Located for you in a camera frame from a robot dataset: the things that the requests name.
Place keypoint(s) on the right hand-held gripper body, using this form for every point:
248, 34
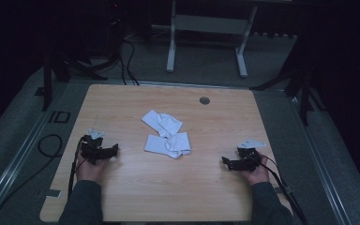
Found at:
247, 157

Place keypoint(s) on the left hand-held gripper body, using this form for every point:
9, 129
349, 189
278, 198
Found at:
94, 150

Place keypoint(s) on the person's right hand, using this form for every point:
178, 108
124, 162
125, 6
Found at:
258, 175

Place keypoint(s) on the person's left hand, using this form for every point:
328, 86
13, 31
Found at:
90, 171

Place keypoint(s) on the white sock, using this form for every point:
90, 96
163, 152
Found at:
168, 145
164, 123

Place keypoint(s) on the black metal stand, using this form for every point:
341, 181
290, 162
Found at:
304, 90
47, 81

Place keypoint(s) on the white metal table frame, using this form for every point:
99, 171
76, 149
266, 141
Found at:
209, 24

